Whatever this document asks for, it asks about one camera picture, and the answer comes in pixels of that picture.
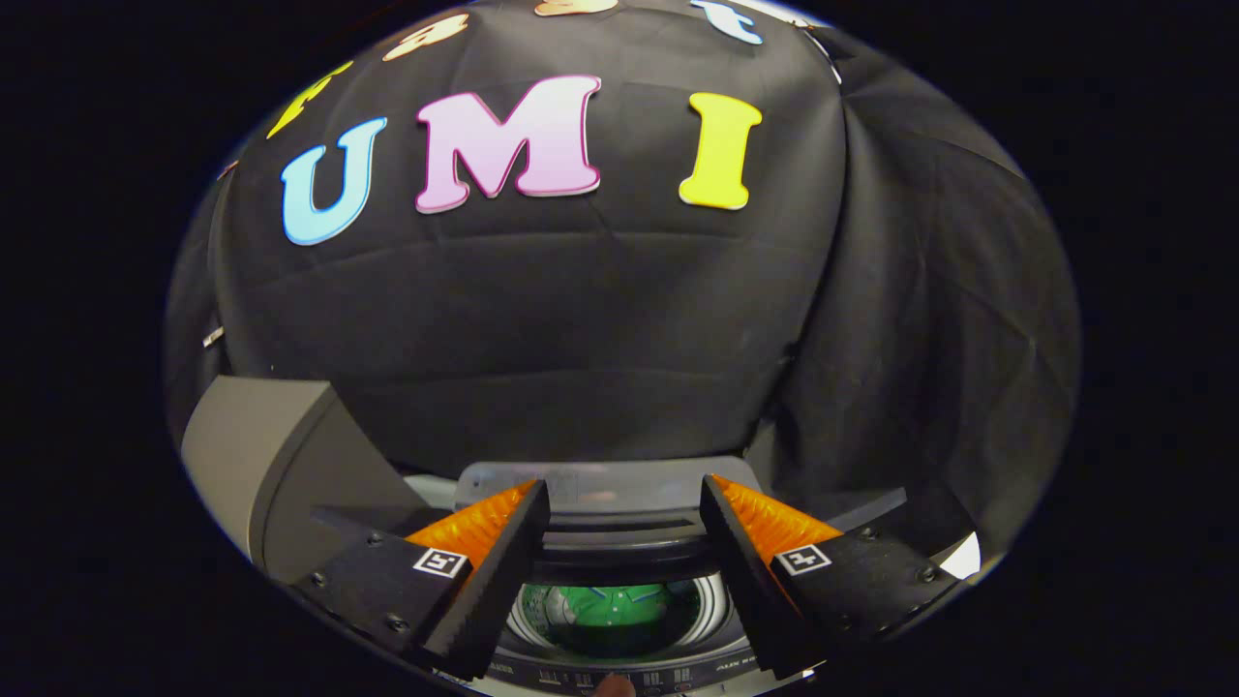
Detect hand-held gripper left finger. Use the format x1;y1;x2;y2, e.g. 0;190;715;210
290;477;553;682

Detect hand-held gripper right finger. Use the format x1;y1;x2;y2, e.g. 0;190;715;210
699;472;969;679

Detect green polo shirt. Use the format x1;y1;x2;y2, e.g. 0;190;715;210
523;581;698;659

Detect grey washing machine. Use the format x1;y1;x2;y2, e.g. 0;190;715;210
402;457;911;697

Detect grey table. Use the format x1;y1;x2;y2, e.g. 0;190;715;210
181;376;437;587

